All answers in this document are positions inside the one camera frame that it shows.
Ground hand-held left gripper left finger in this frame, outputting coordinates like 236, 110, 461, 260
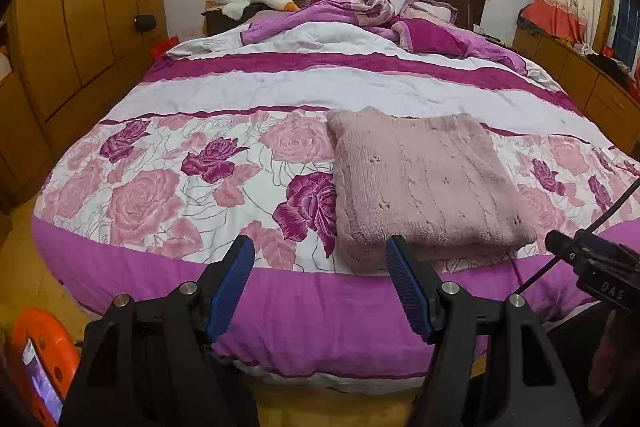
60, 234, 256, 427

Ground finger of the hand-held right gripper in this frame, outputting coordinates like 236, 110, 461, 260
544, 230, 581, 265

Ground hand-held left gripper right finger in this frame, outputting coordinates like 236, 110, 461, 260
385, 234, 586, 427

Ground pink knitted sweater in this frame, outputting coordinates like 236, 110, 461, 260
326, 106, 538, 273

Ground dark clothes pile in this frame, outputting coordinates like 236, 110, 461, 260
585, 51, 637, 84

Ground low wooden cabinet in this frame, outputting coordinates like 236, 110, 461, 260
512, 27, 640, 152

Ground orange plastic stool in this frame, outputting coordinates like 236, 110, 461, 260
7, 308, 83, 427

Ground bed with floral purple sheet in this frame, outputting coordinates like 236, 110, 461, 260
31, 22, 640, 395

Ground smartphone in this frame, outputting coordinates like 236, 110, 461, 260
20, 337, 65, 425

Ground window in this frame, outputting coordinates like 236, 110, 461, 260
612, 0, 640, 72

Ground purple fleece blanket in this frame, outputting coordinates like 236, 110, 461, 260
240, 0, 531, 75

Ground wooden nightstand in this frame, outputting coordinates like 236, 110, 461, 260
201, 2, 261, 38

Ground pink ruffled pillow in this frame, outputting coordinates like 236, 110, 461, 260
400, 0, 458, 26

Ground wooden wardrobe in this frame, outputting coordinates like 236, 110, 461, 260
0, 0, 168, 218

